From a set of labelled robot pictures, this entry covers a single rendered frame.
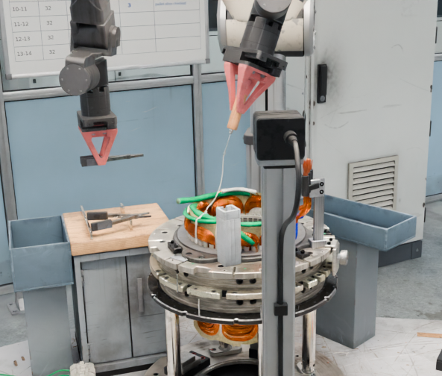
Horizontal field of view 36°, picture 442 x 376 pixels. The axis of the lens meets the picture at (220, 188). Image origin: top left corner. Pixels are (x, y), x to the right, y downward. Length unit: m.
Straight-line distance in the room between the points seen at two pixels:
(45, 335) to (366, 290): 0.65
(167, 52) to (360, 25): 0.95
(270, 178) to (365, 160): 2.99
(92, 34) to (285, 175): 0.75
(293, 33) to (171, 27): 1.99
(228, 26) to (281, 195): 0.93
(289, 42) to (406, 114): 2.25
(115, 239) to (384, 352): 0.60
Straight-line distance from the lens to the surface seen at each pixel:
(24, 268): 1.31
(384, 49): 3.59
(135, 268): 1.33
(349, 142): 3.53
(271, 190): 0.63
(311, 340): 1.31
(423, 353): 1.50
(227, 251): 1.05
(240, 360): 1.40
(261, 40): 1.12
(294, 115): 0.62
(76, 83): 1.26
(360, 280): 1.43
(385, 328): 1.58
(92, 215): 1.35
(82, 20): 1.30
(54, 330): 1.39
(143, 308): 1.36
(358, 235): 1.36
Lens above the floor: 1.51
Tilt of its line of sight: 16 degrees down
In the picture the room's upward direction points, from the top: 1 degrees counter-clockwise
